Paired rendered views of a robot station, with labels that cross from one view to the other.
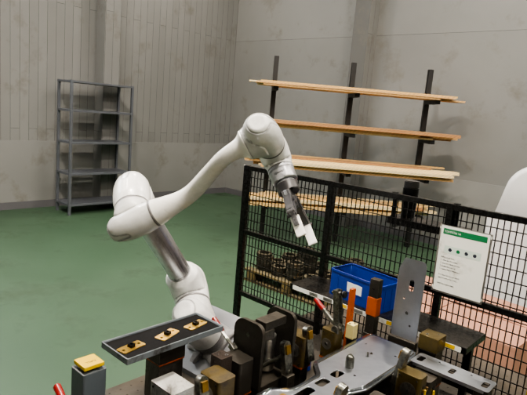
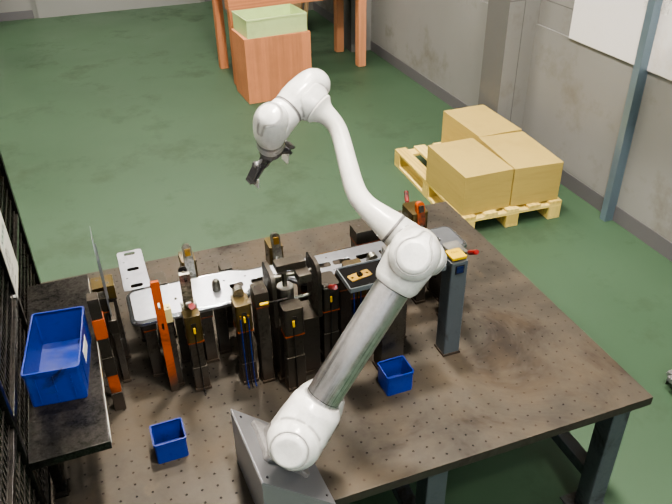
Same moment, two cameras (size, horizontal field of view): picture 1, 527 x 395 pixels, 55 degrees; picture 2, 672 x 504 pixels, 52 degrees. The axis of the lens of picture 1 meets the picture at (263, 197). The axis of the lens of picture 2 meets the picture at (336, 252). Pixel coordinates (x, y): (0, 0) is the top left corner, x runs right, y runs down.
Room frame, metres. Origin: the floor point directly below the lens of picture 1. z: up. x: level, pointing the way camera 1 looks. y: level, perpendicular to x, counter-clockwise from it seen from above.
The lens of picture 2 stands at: (3.34, 1.03, 2.53)
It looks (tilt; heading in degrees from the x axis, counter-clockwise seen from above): 33 degrees down; 208
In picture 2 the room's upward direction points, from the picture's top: 1 degrees counter-clockwise
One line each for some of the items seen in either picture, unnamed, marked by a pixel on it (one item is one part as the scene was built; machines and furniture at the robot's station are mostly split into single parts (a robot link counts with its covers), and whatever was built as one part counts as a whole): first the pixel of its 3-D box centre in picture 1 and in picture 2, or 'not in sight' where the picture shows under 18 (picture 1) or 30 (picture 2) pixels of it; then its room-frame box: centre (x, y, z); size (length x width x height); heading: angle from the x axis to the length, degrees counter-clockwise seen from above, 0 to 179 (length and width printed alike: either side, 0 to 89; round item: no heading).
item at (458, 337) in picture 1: (378, 309); (63, 356); (2.24, -0.58, 1.02); 0.90 x 0.22 x 0.03; 48
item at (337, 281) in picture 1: (365, 287); (59, 354); (2.30, -0.52, 1.10); 0.30 x 0.17 x 0.13; 42
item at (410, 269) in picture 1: (408, 299); (101, 273); (1.97, -0.63, 1.17); 0.12 x 0.01 x 0.34; 48
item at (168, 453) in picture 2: not in sight; (169, 440); (2.20, -0.22, 0.75); 0.11 x 0.10 x 0.09; 138
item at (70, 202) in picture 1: (95, 147); not in sight; (8.27, 2.83, 1.05); 1.09 x 0.46 x 2.10; 138
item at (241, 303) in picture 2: (293, 378); (245, 342); (1.79, -0.17, 0.88); 0.11 x 0.07 x 0.37; 48
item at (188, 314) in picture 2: (325, 367); (197, 352); (1.90, -0.31, 0.87); 0.10 x 0.07 x 0.35; 48
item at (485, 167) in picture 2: not in sight; (473, 163); (-1.38, -0.26, 0.22); 1.26 x 0.83 x 0.44; 48
